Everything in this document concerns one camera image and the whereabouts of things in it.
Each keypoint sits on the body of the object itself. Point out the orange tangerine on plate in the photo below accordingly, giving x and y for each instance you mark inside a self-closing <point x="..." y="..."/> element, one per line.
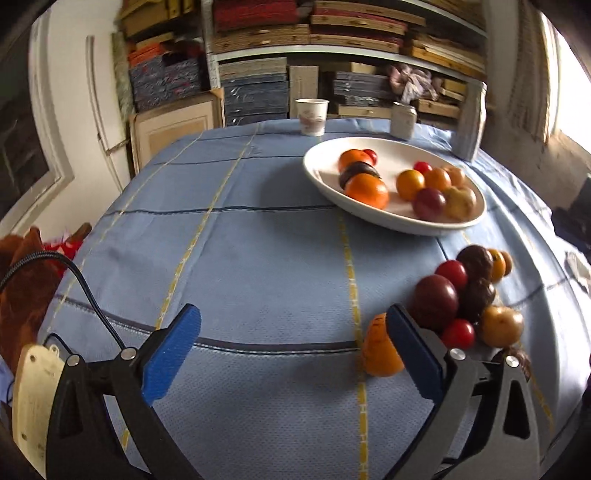
<point x="351" y="156"/>

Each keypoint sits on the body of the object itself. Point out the window with white frame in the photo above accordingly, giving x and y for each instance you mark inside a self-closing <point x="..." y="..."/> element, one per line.
<point x="34" y="165"/>

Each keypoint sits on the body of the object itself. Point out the silver bottle vase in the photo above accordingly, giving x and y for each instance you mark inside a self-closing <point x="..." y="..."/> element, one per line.
<point x="467" y="139"/>

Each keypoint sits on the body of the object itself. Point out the orange citrus fruit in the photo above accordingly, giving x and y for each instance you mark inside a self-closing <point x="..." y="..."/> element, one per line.
<point x="499" y="267"/>

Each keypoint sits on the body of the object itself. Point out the tan fruit on plate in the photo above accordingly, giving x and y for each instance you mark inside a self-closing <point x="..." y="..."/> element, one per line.
<point x="457" y="176"/>

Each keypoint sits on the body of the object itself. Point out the dark purple passion fruit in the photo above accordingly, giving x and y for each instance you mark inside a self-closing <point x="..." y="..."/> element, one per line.
<point x="477" y="261"/>

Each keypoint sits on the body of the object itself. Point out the dark passion fruit on plate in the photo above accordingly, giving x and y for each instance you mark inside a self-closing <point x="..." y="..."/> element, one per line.
<point x="354" y="169"/>

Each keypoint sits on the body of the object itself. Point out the dark red plum on plate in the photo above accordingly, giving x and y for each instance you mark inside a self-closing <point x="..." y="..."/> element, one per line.
<point x="429" y="204"/>

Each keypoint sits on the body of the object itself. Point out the tan small fruit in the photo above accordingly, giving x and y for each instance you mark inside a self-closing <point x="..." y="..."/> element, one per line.
<point x="508" y="262"/>

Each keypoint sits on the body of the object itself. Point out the white paper cup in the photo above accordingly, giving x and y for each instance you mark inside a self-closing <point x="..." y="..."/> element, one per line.
<point x="312" y="113"/>

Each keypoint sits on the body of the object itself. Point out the white oval plate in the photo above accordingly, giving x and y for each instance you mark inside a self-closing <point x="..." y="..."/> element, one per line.
<point x="395" y="185"/>

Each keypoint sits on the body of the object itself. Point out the white drink can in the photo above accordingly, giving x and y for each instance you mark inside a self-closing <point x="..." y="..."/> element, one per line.
<point x="403" y="121"/>

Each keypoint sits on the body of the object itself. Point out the dark brown passion fruit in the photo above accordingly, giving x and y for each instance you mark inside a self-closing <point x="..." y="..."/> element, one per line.
<point x="476" y="297"/>

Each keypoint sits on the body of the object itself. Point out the pink cloth bundle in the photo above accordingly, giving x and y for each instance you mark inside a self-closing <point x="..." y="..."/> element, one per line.
<point x="410" y="83"/>

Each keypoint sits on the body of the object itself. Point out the dark red plum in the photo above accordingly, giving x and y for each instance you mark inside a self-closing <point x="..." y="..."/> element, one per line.
<point x="429" y="204"/>
<point x="435" y="302"/>

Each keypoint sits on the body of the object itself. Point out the striped orange persimmon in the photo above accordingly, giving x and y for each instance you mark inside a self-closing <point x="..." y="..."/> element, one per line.
<point x="379" y="356"/>

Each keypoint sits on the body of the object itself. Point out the bright window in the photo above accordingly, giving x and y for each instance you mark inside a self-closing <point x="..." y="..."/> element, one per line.
<point x="569" y="89"/>

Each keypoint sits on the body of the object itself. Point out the red cherry tomato on plate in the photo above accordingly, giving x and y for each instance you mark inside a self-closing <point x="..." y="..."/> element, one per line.
<point x="423" y="167"/>
<point x="372" y="154"/>

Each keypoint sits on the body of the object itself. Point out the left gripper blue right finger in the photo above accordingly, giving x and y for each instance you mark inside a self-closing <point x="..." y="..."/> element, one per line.
<point x="422" y="355"/>

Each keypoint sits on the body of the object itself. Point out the small yellow orange fruit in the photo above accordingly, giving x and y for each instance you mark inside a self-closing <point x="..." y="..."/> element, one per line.
<point x="438" y="179"/>

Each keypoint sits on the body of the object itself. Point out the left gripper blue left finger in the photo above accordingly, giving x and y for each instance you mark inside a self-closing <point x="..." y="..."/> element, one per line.
<point x="165" y="351"/>

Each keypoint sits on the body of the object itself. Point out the orange tangerine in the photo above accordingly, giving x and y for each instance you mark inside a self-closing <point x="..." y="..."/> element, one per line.
<point x="351" y="156"/>
<point x="369" y="190"/>

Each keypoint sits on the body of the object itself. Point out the storage shelf with boxes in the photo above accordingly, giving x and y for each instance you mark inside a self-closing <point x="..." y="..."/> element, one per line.
<point x="265" y="55"/>

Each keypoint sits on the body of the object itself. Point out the beige framed panel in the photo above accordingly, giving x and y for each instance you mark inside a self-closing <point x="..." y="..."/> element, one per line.
<point x="153" y="130"/>

